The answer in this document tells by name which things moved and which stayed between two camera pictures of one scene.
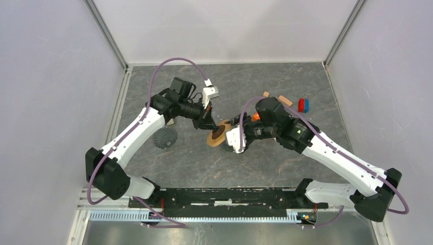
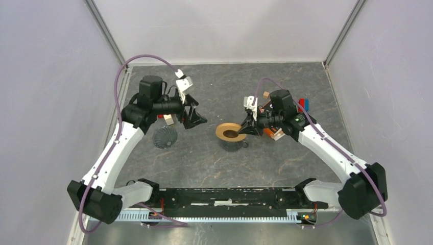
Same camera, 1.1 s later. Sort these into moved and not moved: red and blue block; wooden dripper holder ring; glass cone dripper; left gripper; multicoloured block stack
Moved: wooden dripper holder ring; left gripper
Not moved: red and blue block; glass cone dripper; multicoloured block stack
